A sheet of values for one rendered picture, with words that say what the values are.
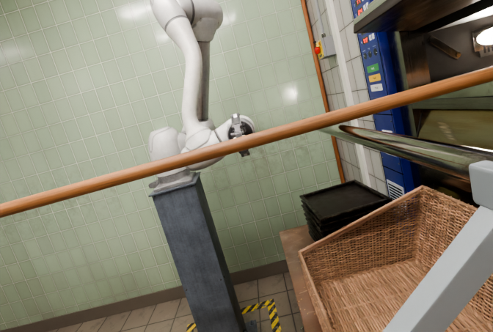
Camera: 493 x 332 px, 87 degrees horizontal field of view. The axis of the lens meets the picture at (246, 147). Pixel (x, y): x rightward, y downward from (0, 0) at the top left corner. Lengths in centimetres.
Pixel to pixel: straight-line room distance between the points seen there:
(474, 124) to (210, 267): 115
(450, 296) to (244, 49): 170
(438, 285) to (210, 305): 130
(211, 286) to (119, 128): 120
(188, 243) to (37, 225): 144
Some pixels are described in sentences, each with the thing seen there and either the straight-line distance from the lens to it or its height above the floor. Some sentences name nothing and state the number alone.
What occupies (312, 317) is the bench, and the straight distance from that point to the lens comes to 99.
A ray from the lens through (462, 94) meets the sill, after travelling 88.
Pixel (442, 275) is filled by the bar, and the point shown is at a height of 109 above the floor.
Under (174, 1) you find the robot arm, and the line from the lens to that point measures 114.
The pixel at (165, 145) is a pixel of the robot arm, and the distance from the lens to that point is 123.
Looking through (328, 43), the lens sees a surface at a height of 147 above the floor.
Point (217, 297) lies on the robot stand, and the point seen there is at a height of 41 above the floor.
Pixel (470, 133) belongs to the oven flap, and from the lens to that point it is 91.
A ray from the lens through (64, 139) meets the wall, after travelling 220.
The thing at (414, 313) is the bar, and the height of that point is 107.
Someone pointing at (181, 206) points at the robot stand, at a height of 91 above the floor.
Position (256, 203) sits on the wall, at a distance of 192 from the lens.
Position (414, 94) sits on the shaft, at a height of 120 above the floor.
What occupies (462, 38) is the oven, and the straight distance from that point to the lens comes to 116.
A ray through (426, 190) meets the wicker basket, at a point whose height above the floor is 84.
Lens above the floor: 126
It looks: 8 degrees down
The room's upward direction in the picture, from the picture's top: 15 degrees counter-clockwise
